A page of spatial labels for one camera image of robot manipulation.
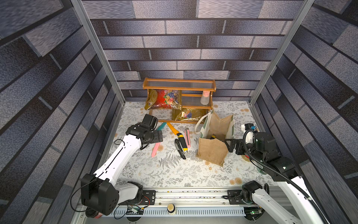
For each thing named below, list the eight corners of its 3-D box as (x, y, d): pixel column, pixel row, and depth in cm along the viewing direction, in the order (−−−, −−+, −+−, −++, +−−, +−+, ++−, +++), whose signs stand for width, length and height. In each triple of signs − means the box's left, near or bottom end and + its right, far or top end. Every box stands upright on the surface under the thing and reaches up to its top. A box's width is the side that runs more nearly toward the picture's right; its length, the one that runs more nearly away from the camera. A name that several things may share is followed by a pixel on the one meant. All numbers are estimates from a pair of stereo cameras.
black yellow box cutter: (181, 160, 89) (181, 159, 88) (173, 141, 98) (173, 140, 96) (185, 158, 90) (186, 157, 88) (178, 140, 99) (178, 138, 97)
